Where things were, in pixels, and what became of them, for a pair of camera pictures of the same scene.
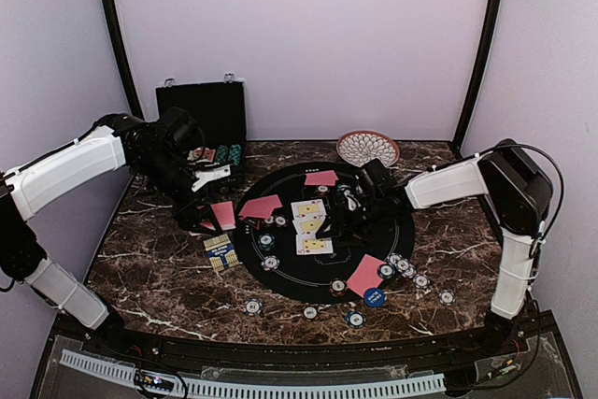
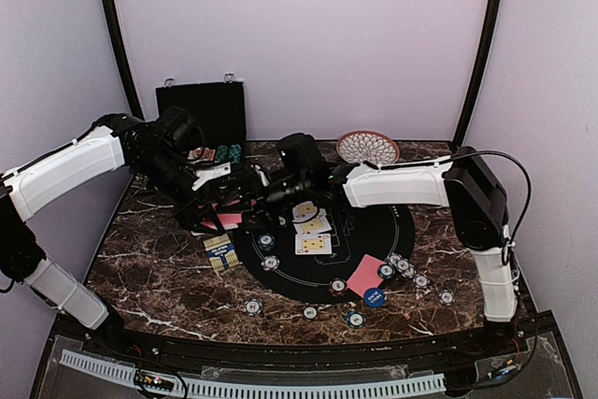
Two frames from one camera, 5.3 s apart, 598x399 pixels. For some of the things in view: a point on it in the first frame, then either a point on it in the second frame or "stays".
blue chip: [386, 271] stays
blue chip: [265, 241] stays
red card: [365, 276] stays
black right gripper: [334, 215] → [249, 190]
